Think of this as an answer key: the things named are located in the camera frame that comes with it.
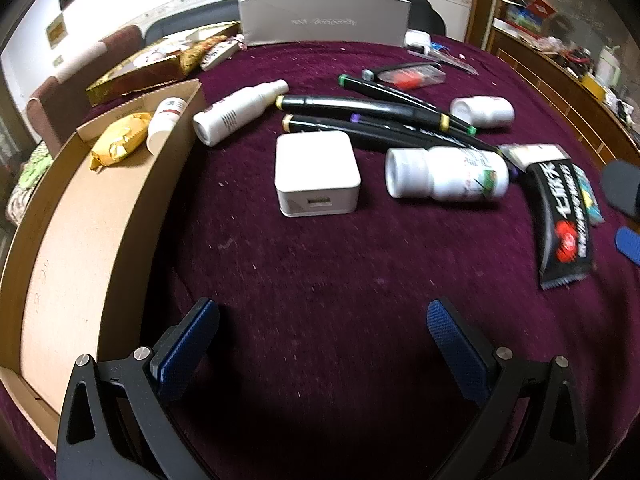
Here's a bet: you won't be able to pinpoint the yellow snack packet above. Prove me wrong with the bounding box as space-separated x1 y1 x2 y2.
90 112 152 171

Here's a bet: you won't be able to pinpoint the wooden cabinet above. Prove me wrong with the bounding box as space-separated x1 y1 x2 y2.
465 0 640 161

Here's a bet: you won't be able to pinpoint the white bottle red label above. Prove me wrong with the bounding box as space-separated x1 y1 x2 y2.
146 97 190 155

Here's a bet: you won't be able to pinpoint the clear case red insert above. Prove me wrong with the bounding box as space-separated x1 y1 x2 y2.
375 61 447 92

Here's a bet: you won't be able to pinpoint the black marker green ends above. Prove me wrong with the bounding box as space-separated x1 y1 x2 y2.
338 74 478 137

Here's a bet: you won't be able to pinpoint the white packet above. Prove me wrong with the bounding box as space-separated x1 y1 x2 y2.
497 144 571 171

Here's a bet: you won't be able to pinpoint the shallow cardboard box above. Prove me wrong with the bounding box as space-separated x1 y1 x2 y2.
0 79 203 453

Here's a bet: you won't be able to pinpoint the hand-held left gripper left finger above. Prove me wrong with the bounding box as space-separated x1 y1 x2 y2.
56 297 221 480

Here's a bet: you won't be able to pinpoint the wall sticker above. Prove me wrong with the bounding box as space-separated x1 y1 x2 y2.
45 12 68 48

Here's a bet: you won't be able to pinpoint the small white pill bottle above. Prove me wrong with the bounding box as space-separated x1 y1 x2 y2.
450 96 516 128

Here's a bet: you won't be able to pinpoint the black marker tan ends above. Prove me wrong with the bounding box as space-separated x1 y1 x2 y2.
281 114 501 157

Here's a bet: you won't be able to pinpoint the clear plastic bag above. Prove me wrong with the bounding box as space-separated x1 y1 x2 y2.
407 42 478 76

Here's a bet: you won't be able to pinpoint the black snack packet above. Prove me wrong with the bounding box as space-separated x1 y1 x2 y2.
527 159 597 291

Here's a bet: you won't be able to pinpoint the white plug adapter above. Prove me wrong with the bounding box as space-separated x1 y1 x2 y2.
404 30 433 56

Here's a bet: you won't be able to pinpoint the black marker yellow ends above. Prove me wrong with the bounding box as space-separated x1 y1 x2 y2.
275 94 451 128

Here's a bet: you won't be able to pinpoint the white cube charger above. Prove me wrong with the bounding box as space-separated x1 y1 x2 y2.
274 131 362 218

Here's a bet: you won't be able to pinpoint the large white bottle green label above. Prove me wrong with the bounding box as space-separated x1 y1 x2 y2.
385 146 510 203

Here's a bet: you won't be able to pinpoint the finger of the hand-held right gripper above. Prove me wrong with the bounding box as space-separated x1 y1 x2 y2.
600 160 640 221
615 226 640 267

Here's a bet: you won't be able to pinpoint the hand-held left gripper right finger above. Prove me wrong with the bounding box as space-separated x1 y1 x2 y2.
426 299 591 480

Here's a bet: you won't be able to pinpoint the brown armchair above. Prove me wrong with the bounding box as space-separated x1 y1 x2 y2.
27 24 146 158

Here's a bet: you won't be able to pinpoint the white green cup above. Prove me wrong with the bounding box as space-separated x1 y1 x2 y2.
595 45 623 88

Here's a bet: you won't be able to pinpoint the gold gift box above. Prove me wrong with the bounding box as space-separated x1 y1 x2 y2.
84 21 241 107

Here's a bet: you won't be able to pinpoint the floral blanket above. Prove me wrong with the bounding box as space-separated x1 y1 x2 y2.
5 140 56 226

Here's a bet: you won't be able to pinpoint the white remote control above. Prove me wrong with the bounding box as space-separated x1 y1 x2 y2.
200 37 240 72

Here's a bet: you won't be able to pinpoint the long grey cardboard box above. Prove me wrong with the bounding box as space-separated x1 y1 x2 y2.
237 0 412 48

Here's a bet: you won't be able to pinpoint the small teal packet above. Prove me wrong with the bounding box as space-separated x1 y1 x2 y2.
572 164 606 226

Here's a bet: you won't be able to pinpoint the white spray bottle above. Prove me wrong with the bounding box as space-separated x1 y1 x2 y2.
192 79 291 147

